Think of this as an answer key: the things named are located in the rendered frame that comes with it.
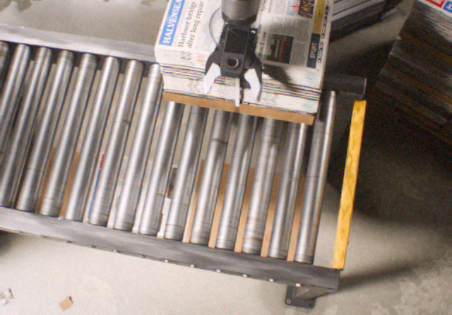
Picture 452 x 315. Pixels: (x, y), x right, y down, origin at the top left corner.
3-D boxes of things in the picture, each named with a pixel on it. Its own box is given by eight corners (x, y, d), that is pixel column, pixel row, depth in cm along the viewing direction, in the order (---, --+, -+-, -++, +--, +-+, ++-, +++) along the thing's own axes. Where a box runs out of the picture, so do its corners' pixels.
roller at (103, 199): (147, 65, 160) (145, 57, 156) (108, 233, 148) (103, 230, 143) (130, 62, 161) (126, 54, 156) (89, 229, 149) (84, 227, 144)
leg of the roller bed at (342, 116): (329, 157, 228) (358, 92, 163) (327, 171, 227) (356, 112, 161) (314, 155, 229) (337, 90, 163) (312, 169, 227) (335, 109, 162)
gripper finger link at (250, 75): (273, 87, 130) (258, 52, 125) (270, 102, 126) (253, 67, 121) (260, 90, 131) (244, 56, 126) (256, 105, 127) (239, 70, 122)
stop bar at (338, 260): (366, 102, 149) (367, 99, 147) (344, 271, 138) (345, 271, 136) (354, 100, 150) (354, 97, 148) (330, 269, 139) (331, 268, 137)
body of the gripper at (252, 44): (257, 52, 127) (262, 2, 119) (251, 74, 121) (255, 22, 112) (222, 46, 128) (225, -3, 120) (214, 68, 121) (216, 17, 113)
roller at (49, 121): (80, 55, 162) (75, 47, 157) (37, 220, 150) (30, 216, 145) (64, 53, 163) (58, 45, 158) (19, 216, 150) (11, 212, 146)
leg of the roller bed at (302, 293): (309, 285, 216) (334, 271, 150) (307, 301, 214) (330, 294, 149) (294, 283, 216) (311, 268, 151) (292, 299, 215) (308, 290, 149)
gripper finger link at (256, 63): (268, 78, 124) (253, 44, 119) (268, 82, 122) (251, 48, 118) (248, 84, 125) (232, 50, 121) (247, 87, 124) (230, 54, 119)
